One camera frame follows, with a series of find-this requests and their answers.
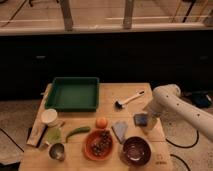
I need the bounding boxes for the white cup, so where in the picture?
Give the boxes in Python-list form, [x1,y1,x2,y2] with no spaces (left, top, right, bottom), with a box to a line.
[41,109,58,127]

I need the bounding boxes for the dark purple bowl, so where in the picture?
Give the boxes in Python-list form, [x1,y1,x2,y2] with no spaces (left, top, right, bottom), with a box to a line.
[122,136,151,166]

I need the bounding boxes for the wooden block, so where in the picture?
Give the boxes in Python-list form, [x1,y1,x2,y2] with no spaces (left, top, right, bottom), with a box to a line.
[27,122,45,147]

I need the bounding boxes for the orange bowl with grapes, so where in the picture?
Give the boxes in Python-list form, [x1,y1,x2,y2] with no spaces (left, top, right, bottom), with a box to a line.
[83,130,114,161]

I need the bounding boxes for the light green object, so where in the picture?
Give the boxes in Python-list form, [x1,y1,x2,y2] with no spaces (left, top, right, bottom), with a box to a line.
[45,128,61,144]

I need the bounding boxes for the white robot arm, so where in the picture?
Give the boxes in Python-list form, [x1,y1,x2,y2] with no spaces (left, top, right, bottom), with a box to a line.
[145,84,213,142]

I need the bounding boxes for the orange fruit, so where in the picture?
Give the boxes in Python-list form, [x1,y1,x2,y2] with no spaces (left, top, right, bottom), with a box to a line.
[96,117,108,129]

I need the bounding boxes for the blue sponge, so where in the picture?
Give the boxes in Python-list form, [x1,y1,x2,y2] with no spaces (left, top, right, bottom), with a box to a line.
[134,114,148,126]

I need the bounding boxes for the white handled black brush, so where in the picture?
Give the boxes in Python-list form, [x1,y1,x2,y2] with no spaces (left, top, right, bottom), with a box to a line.
[115,91,144,109]

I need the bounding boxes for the grey blue cloth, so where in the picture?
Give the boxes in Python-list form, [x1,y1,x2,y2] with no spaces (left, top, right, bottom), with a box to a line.
[112,121,128,144]

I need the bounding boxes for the small metal cup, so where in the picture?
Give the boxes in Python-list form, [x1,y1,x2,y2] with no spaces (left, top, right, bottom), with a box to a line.
[49,143,65,161]

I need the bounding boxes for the green plastic tray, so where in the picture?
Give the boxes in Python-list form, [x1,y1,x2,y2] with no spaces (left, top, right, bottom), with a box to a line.
[45,77,99,112]

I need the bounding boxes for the black cable on floor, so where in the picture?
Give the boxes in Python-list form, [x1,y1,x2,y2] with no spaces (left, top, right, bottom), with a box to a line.
[165,129,200,149]

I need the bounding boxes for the green chili pepper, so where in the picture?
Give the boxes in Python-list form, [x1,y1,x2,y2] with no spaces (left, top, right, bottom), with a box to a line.
[65,126,91,143]

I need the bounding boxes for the dark blue object on floor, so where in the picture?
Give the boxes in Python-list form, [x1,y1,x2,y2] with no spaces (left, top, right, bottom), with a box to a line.
[192,93,212,108]

